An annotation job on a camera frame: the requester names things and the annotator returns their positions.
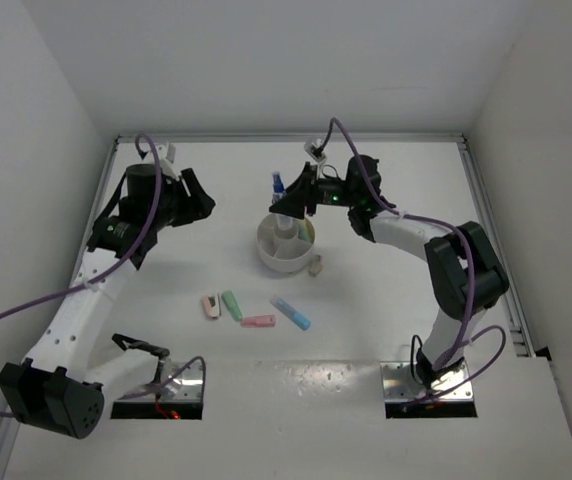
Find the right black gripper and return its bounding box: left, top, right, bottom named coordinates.
left=271, top=163, right=360, bottom=220

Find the yellow highlighter marker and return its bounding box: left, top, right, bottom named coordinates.
left=296, top=220, right=311, bottom=242

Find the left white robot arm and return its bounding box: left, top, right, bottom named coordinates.
left=0, top=163, right=215, bottom=439

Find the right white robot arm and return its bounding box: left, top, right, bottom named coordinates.
left=270, top=155, right=509, bottom=388

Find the white round divided organizer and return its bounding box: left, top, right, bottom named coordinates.
left=255, top=214, right=315, bottom=274

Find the blue highlighter marker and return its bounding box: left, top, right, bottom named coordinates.
left=269, top=295, right=311, bottom=331

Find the pink highlighter marker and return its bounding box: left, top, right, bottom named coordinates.
left=240, top=315, right=276, bottom=328

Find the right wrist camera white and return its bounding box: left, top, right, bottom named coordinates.
left=304, top=138, right=327, bottom=165

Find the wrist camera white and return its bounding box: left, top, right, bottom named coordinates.
left=304, top=138, right=327, bottom=165
left=156, top=142, right=177, bottom=179

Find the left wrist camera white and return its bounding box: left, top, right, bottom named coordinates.
left=156, top=142, right=177, bottom=179

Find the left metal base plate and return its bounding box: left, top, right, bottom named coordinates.
left=117, top=356, right=206, bottom=403

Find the metal base plate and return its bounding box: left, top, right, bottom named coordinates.
left=380, top=361, right=474, bottom=404
left=117, top=356, right=206, bottom=403

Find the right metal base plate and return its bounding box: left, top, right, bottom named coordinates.
left=380, top=361, right=474, bottom=404

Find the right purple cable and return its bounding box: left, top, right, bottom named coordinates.
left=315, top=117, right=507, bottom=401

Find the purple cable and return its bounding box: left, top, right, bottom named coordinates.
left=315, top=117, right=507, bottom=401
left=0, top=132, right=207, bottom=417

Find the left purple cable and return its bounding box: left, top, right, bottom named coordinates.
left=0, top=132, right=207, bottom=417

